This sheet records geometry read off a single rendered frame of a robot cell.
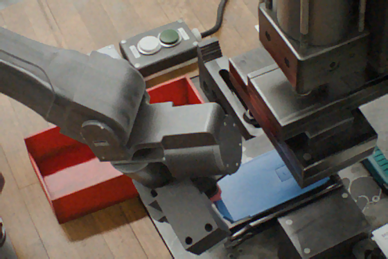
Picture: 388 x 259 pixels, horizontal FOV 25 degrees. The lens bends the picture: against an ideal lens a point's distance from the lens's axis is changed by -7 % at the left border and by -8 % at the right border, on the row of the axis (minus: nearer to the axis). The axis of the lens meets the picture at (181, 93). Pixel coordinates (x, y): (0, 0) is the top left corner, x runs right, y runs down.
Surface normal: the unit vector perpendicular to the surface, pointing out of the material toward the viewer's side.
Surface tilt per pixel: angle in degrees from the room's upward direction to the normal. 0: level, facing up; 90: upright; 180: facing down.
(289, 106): 0
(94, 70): 23
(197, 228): 29
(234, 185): 6
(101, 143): 90
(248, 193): 6
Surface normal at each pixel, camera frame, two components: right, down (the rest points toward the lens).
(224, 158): 0.89, -0.11
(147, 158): -0.44, -0.35
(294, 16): -0.59, 0.62
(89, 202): 0.41, 0.67
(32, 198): -0.06, -0.66
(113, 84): 0.33, -0.55
